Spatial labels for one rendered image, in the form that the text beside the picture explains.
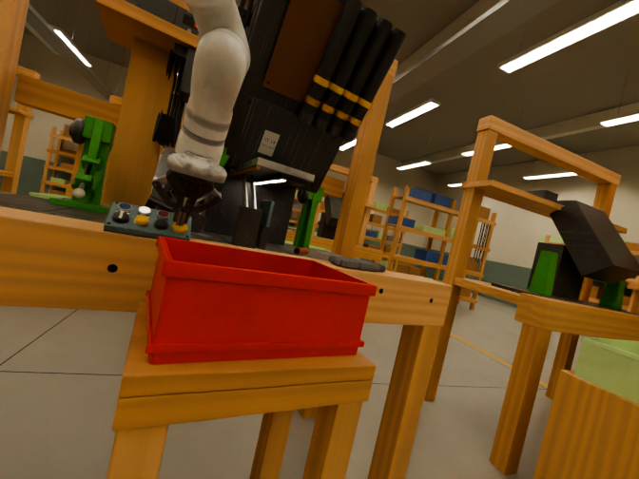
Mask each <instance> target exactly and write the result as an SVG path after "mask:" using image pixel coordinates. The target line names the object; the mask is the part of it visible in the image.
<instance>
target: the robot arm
mask: <svg viewBox="0 0 639 479"><path fill-rule="evenodd" d="M184 2H185V3H186V4H187V6H188V7H189V8H190V10H191V12H192V14H193V17H194V20H195V23H196V26H197V29H198V32H199V33H200V36H201V40H200V42H199V44H198V46H197V49H196V52H195V57H194V62H193V68H192V76H191V87H190V97H189V100H188V103H187V106H186V111H185V114H184V122H183V125H182V128H181V130H180V133H179V136H178V140H177V143H176V147H175V152H174V153H173V154H170V155H168V158H167V162H166V166H167V168H169V169H168V170H167V172H166V175H162V176H160V175H154V177H153V181H152V185H153V187H154V188H155V190H156V191H157V192H158V194H159V195H160V197H161V198H162V199H163V201H164V202H165V204H166V205H167V206H168V207H171V206H172V207H174V208H175V212H174V216H173V221H175V222H176V225H180V226H183V225H184V224H187V222H188V218H189V215H190V213H191V212H196V213H201V212H203V211H204V210H206V209H207V208H209V207H211V206H213V205H215V204H217V203H219V202H220V201H222V192H221V191H217V190H216V189H215V186H214V182H218V183H224V182H225V179H226V176H227V172H226V171H225V169H224V168H222V167H221V166H219V163H220V160H221V157H222V154H223V148H224V142H225V138H226V135H227V132H228V129H229V127H230V124H231V120H232V115H233V107H234V104H235V103H236V100H237V97H238V95H239V92H240V89H241V86H242V82H243V80H244V77H245V75H246V72H247V71H248V69H249V66H250V51H249V46H248V43H247V39H246V35H245V31H244V28H243V25H242V19H241V17H240V14H239V11H238V7H237V5H236V2H235V0H184ZM167 182H169V184H170V186H171V187H172V189H173V191H174V192H175V193H176V194H177V195H178V197H177V199H175V198H174V196H173V195H172V193H171V192H170V190H169V189H168V187H167ZM206 194H208V196H206V197H205V198H203V199H201V200H199V201H196V200H197V199H200V198H201V197H203V196H205V195H206ZM184 198H187V200H186V203H185V206H184Z"/></svg>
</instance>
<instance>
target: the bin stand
mask: <svg viewBox="0 0 639 479"><path fill-rule="evenodd" d="M146 345H147V299H140V300H139V305H138V309H137V313H136V317H135V321H134V326H133V330H132V335H131V339H130V343H129V347H128V351H127V356H126V364H125V367H124V372H123V376H122V381H121V386H120V390H119V395H118V399H117V404H116V409H115V413H114V418H113V423H112V430H113V431H116V432H115V437H114V442H113V446H112V451H111V455H110V460H109V465H108V470H107V475H106V479H158V475H159V470H160V465H161V462H162V457H163V452H164V447H165V440H166V435H167V430H168V426H169V425H172V424H180V423H188V422H196V421H204V420H212V419H220V418H228V417H236V416H245V415H252V414H261V413H263V417H262V422H261V429H260V433H259V438H258V442H257V447H256V450H255V455H254V460H253V464H252V469H251V472H250V477H249V479H279V476H280V472H281V464H282V459H283V456H284V451H285V447H286V442H287V438H288V434H289V430H290V426H291V421H292V417H293V412H294V410H300V409H308V408H316V407H319V408H318V413H317V417H316V422H315V426H314V429H313V434H312V438H311V443H310V447H309V451H308V455H307V459H306V464H305V468H304V473H303V476H302V479H345V476H346V472H347V469H348V464H349V460H350V456H351V451H352V447H353V444H354V439H355V435H356V431H357V426H358V420H359V415H360V411H361V407H362V402H364V401H368V399H369V395H370V391H371V387H372V383H373V380H372V379H373V378H374V374H375V370H376V365H375V364H374V363H372V362H371V361H370V360H369V359H367V358H366V357H365V356H364V355H362V354H361V353H360V352H357V354H356V355H337V356H316V357H296V358H276V359H255V360H235V361H214V362H194V363H174V364H153V365H151V364H148V354H146V353H145V348H146Z"/></svg>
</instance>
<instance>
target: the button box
mask: <svg viewBox="0 0 639 479"><path fill-rule="evenodd" d="M120 203H123V202H118V201H114V202H113V204H112V205H111V208H110V210H109V212H108V215H107V217H106V221H105V224H104V231H108V232H113V233H120V234H126V235H131V236H138V237H144V238H151V239H157V238H158V236H160V237H167V238H173V239H179V240H190V234H191V221H192V218H191V217H190V216H189V218H188V222H187V224H186V225H187V227H188V228H187V231H186V232H184V233H178V232H176V231H174V230H173V228H172V226H173V223H175V221H173V216H174V213H171V212H167V211H166V212H167V213H168V216H167V217H163V216H160V215H159V213H158V212H159V211H165V210H157V209H152V208H149V207H148V208H149V209H150V212H149V213H143V212H141V211H140V207H146V206H138V205H133V204H131V205H130V206H131V207H130V208H129V209H123V208H121V207H120V206H119V204H120ZM117 211H124V212H127V213H128V214H129V219H128V221H124V222H119V221H116V220H114V219H113V214H114V213H115V212H117ZM139 215H143V216H146V217H148V219H149V222H148V224H147V225H139V224H137V223H136V222H135V218H136V217H137V216H139ZM158 219H163V220H166V221H167V222H168V226H167V228H165V229H161V228H158V227H156V226H155V221H156V220H158Z"/></svg>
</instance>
